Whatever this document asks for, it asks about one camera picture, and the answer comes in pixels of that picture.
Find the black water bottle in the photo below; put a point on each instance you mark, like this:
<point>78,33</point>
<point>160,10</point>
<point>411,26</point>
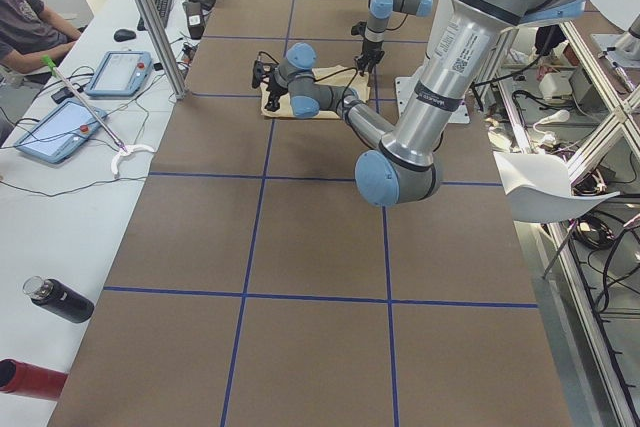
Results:
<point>59,299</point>

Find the white plastic chair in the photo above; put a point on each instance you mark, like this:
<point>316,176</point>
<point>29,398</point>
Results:
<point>538,188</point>

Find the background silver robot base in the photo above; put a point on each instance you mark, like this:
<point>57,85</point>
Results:
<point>621,51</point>

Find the near blue teach pendant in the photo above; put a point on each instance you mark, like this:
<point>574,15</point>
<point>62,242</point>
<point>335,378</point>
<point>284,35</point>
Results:
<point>59,134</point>

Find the metal grabber stick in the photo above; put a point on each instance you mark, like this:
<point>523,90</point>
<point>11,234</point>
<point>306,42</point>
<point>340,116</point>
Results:
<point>124,150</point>

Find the seated person grey shirt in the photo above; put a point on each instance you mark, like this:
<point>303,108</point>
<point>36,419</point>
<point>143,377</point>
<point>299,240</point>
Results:
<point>31,30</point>

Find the far blue teach pendant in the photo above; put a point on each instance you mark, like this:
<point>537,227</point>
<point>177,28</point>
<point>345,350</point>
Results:
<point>120,74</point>

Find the black keyboard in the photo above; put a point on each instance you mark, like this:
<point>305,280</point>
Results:
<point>157,6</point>

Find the red cylinder bottle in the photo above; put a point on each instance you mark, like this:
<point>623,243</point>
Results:
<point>28,380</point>

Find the black computer mouse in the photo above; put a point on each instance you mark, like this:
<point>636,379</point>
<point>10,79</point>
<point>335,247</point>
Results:
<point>122,35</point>

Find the cream long sleeve shirt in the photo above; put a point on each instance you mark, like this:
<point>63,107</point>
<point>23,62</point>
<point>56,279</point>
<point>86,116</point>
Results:
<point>337,76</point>

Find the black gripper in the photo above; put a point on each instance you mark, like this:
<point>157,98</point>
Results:
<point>369,51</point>
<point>274,90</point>

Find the blue teach pendant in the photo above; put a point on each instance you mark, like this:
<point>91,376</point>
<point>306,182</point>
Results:
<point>59,134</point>
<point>120,74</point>

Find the aluminium frame post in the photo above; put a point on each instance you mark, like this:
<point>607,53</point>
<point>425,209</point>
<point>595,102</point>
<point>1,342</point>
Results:
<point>156,30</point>

